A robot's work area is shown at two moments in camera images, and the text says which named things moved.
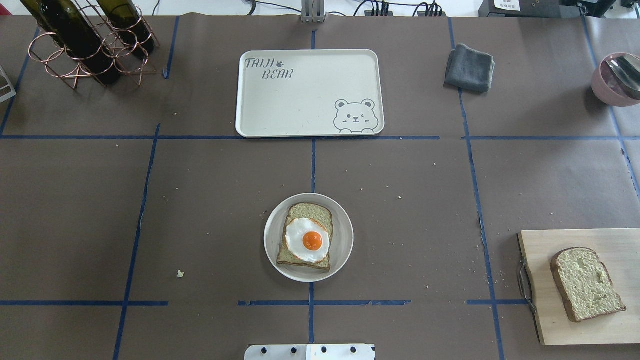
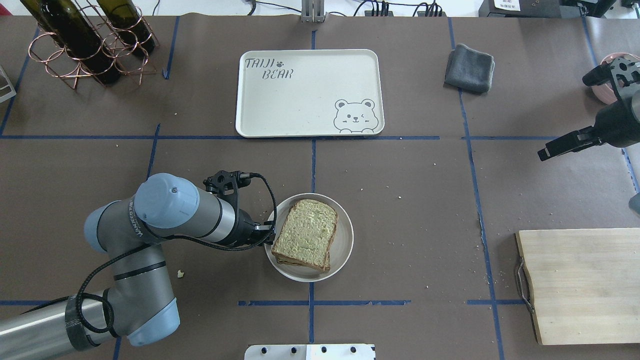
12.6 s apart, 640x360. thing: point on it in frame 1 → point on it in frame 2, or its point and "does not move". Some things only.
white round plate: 342,243 does not move
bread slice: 585,283 → 307,233
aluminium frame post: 313,11 does not move
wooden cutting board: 619,248 does not move
